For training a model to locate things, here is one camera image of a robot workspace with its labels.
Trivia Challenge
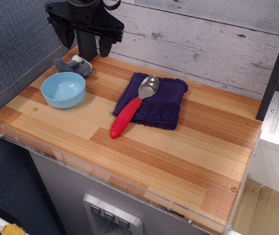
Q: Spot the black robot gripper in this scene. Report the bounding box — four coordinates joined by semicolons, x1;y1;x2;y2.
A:
45;0;124;57

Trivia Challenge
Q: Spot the red handled metal spoon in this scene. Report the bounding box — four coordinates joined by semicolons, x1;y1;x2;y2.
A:
110;75;160;139

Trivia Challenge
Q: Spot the violet folded towel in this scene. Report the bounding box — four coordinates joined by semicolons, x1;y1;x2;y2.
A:
113;72;188;130

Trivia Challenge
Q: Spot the grey plush toy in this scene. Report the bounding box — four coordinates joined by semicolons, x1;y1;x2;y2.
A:
54;55;93;78

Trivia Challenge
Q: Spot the light blue bowl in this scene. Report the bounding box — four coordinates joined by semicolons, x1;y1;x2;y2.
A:
41;72;86;109

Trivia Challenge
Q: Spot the clear acrylic table guard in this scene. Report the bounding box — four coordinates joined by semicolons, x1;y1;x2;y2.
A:
0;56;261;235

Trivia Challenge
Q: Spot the grey cabinet under table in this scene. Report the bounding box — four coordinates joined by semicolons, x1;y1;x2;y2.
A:
30;152;205;235

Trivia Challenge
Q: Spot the silver button control panel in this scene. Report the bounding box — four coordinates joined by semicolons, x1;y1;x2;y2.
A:
83;193;143;235

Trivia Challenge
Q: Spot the yellow black object corner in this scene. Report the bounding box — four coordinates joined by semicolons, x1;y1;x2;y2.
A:
1;224;26;235

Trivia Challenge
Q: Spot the white ribbed appliance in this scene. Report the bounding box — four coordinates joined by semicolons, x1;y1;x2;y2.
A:
248;92;279;192

